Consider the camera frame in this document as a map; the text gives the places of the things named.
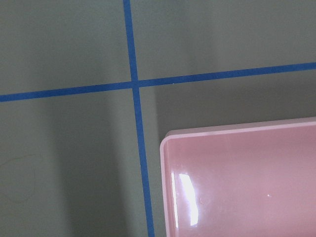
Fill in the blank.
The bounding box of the pink plastic tray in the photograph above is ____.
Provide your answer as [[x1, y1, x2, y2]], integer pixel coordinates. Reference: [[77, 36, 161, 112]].
[[160, 117, 316, 237]]

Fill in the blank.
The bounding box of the blue tape line lengthwise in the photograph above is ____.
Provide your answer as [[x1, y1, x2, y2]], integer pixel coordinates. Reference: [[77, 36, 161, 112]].
[[123, 0, 155, 237]]

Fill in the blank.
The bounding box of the blue tape line crosswise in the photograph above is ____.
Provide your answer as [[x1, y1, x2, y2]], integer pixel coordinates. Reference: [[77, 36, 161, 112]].
[[0, 62, 316, 102]]

